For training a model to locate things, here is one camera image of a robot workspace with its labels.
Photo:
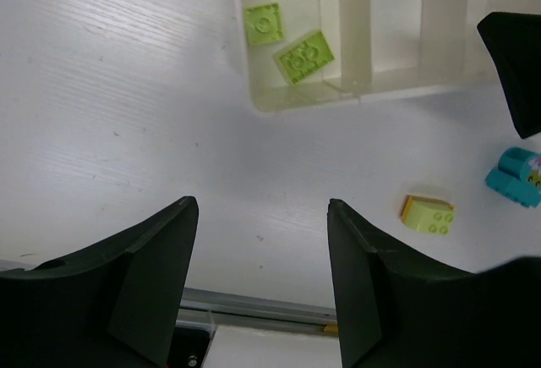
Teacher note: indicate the green and orange lego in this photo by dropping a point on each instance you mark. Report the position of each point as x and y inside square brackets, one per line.
[427, 215]

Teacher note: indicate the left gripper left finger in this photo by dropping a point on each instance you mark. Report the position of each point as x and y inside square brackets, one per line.
[46, 323]

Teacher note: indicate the white three-compartment tray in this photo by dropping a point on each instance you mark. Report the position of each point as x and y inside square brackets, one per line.
[382, 49]

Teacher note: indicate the green square lego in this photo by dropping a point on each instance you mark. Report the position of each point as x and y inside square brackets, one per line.
[262, 24]

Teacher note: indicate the large teal printed lego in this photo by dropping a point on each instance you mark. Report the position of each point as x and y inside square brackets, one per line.
[517, 177]

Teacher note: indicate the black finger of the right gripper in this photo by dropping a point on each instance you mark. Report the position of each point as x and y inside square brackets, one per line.
[513, 42]

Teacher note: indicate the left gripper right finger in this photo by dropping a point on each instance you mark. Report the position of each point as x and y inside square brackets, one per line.
[396, 307]

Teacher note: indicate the teal lego plate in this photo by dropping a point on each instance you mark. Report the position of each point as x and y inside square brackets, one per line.
[307, 55]

